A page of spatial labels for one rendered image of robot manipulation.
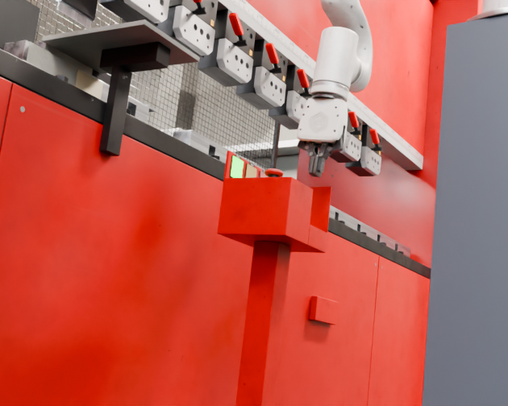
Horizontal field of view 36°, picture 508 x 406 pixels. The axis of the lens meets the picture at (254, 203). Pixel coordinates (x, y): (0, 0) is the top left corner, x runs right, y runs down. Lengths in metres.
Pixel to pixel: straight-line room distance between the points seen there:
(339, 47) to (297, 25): 0.79
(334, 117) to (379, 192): 1.93
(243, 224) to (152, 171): 0.23
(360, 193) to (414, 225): 0.31
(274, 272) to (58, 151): 0.50
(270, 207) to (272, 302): 0.20
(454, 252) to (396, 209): 2.32
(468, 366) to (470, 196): 0.26
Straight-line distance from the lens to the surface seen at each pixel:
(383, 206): 3.58
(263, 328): 1.59
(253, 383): 1.60
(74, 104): 1.49
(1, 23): 2.28
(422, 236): 3.48
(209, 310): 1.84
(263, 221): 1.55
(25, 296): 1.40
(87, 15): 1.76
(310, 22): 2.60
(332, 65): 1.72
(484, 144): 1.27
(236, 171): 1.65
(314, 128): 1.70
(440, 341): 1.23
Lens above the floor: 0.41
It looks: 12 degrees up
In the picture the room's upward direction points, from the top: 7 degrees clockwise
